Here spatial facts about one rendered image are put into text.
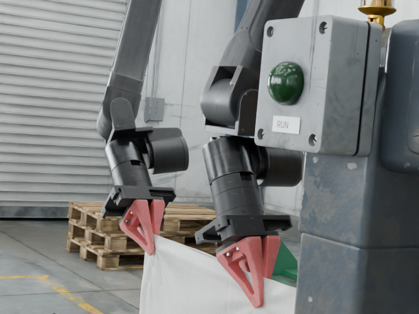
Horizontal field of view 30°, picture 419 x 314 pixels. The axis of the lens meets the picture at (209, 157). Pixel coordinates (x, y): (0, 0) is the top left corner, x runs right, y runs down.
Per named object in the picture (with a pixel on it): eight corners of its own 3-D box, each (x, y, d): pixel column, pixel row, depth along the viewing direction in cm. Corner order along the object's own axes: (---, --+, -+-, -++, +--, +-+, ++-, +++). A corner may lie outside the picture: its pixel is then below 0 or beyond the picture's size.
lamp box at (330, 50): (252, 145, 57) (264, 20, 56) (301, 148, 59) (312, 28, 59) (319, 154, 50) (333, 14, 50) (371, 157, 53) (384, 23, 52)
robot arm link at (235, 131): (202, 85, 98) (241, 88, 91) (275, 93, 104) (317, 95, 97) (194, 180, 99) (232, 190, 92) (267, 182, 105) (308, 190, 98)
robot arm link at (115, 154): (101, 157, 127) (104, 134, 123) (142, 152, 130) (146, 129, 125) (111, 190, 123) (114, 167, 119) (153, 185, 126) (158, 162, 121)
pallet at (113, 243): (67, 233, 671) (68, 217, 670) (188, 233, 735) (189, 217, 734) (107, 252, 600) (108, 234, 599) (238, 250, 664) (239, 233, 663)
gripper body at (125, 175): (178, 197, 119) (165, 160, 123) (116, 194, 114) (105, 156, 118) (162, 222, 123) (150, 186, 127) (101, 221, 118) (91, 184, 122)
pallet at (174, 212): (67, 217, 671) (69, 200, 670) (192, 219, 727) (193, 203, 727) (100, 233, 598) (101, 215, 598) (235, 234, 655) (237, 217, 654)
